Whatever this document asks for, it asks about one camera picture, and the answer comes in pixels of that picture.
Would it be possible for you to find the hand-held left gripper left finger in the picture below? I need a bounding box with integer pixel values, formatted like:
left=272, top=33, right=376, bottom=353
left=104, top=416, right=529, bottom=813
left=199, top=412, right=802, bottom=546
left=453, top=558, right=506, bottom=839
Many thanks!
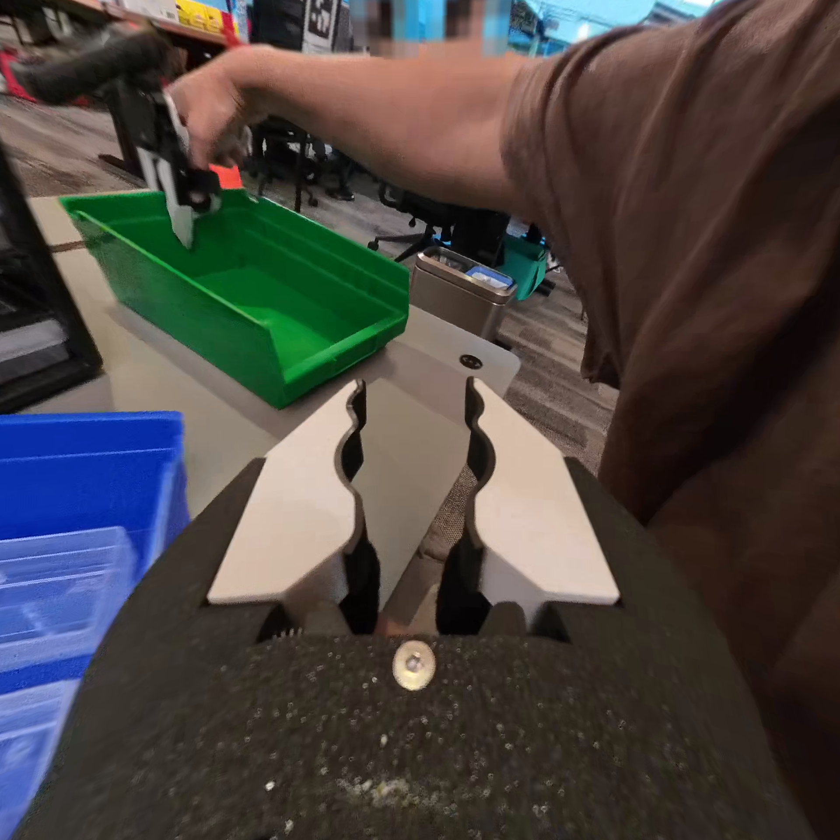
left=207, top=378, right=382, bottom=636

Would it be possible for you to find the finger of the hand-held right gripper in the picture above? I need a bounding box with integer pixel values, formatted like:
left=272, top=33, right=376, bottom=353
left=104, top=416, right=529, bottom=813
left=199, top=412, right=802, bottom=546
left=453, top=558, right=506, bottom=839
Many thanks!
left=136, top=146, right=199, bottom=251

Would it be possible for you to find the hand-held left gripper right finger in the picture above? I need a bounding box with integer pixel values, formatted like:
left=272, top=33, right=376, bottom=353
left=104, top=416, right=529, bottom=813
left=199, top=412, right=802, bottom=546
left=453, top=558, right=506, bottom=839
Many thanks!
left=435, top=377, right=622, bottom=637

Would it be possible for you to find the green plastic bin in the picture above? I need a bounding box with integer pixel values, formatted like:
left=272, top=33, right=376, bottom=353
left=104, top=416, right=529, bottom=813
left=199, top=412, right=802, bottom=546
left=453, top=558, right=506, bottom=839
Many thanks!
left=59, top=187, right=411, bottom=410

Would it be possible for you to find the black drawer cabinet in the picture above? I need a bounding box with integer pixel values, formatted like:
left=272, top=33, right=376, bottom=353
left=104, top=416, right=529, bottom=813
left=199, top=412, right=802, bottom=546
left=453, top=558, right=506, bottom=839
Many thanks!
left=0, top=141, right=105, bottom=416

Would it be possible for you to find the set of clear cabinet drawers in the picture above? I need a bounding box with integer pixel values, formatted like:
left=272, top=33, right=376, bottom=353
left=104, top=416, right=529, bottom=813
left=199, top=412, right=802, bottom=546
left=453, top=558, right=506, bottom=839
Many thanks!
left=0, top=190, right=73, bottom=388

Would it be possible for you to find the blue plastic bin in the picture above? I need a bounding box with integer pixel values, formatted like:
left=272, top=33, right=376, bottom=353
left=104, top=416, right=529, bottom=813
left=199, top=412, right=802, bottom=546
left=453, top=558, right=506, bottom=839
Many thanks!
left=0, top=411, right=191, bottom=840

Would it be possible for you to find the clear plastic drawer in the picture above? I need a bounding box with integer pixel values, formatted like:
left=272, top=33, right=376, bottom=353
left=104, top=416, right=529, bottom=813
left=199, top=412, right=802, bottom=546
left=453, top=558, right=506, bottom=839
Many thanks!
left=0, top=525, right=140, bottom=677
left=0, top=679, right=83, bottom=836

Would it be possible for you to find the person's right forearm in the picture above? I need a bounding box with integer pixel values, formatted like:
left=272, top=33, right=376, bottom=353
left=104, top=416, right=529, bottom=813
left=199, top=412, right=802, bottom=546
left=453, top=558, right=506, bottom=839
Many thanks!
left=244, top=46, right=547, bottom=212

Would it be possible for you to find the person's right hand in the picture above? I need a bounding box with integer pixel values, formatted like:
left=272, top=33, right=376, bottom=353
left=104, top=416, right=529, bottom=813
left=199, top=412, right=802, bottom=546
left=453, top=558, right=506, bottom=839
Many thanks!
left=164, top=47, right=256, bottom=170

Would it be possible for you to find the yellow box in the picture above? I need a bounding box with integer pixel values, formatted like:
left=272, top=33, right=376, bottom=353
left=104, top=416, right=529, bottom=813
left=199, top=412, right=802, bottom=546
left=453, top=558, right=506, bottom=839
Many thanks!
left=176, top=0, right=225, bottom=35

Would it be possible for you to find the black office chair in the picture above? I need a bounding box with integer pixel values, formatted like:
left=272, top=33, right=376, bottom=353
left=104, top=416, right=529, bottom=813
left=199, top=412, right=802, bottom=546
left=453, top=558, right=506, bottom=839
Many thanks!
left=367, top=184, right=463, bottom=263
left=249, top=118, right=357, bottom=214

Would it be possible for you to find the steel trash can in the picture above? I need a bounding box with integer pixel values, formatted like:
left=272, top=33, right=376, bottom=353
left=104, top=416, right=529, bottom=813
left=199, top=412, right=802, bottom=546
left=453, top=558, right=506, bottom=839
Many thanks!
left=408, top=246, right=518, bottom=349

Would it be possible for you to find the teal plastic container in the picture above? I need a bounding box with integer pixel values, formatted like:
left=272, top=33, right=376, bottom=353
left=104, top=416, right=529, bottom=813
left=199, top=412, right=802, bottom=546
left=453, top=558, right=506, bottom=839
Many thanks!
left=502, top=233, right=549, bottom=301

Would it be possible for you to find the person in brown shirt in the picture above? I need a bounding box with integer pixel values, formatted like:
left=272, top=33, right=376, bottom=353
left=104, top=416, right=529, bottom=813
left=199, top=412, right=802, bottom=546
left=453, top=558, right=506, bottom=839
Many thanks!
left=502, top=0, right=840, bottom=840

